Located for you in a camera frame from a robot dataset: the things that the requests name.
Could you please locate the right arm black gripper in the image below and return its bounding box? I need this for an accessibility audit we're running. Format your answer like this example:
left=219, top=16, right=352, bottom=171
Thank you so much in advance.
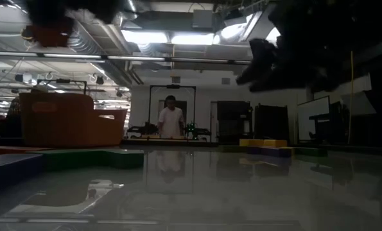
left=236, top=0, right=349, bottom=94

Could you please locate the yellow long wooden block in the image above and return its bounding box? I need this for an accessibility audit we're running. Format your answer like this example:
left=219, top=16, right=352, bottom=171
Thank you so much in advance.
left=239, top=138, right=265, bottom=148
left=263, top=139, right=288, bottom=149
left=279, top=146, right=296, bottom=158

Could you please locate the purple long wooden block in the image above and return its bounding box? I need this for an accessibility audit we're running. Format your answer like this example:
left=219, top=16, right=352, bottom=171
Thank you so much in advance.
left=247, top=146, right=293, bottom=158
left=0, top=153, right=47, bottom=193

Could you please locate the green long wooden block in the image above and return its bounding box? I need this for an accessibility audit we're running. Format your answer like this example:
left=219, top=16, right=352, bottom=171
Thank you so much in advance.
left=216, top=145, right=243, bottom=153
left=26, top=148, right=145, bottom=171
left=293, top=146, right=328, bottom=158

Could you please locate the black upright panel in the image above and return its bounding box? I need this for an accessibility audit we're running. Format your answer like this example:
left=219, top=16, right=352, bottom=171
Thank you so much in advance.
left=254, top=104, right=290, bottom=142

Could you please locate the black monitor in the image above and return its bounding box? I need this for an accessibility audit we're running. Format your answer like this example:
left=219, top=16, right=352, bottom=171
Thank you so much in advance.
left=216, top=100, right=252, bottom=122

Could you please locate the whiteboard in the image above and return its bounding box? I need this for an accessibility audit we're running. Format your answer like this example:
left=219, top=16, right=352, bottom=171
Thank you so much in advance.
left=297, top=95, right=331, bottom=141

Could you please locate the bright ceiling light panel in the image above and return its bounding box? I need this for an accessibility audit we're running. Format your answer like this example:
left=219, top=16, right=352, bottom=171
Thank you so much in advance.
left=121, top=30, right=169, bottom=44
left=170, top=31, right=216, bottom=46

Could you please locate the grey ceiling box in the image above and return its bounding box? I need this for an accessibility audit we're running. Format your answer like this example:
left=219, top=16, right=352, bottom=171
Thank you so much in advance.
left=192, top=9, right=214, bottom=32

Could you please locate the white slanted panel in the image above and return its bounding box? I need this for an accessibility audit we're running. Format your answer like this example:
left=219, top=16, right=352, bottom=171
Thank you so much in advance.
left=338, top=76, right=377, bottom=116

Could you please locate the orange plastic bin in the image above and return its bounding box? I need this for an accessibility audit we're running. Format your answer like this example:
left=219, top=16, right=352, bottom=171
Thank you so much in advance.
left=19, top=92, right=128, bottom=148

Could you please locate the background workbench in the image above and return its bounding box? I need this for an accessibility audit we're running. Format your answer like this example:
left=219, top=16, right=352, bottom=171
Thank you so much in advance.
left=123, top=134, right=218, bottom=145

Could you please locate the black ceiling cable reel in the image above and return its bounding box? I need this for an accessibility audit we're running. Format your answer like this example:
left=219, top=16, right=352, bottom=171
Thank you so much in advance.
left=19, top=27, right=34, bottom=42

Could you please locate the silver spiral ceiling duct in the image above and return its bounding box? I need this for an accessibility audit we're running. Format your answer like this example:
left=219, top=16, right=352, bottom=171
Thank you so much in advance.
left=65, top=9, right=114, bottom=58

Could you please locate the tall black gantry frame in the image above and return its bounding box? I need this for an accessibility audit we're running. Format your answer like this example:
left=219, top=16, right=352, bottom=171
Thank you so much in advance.
left=148, top=84, right=197, bottom=139

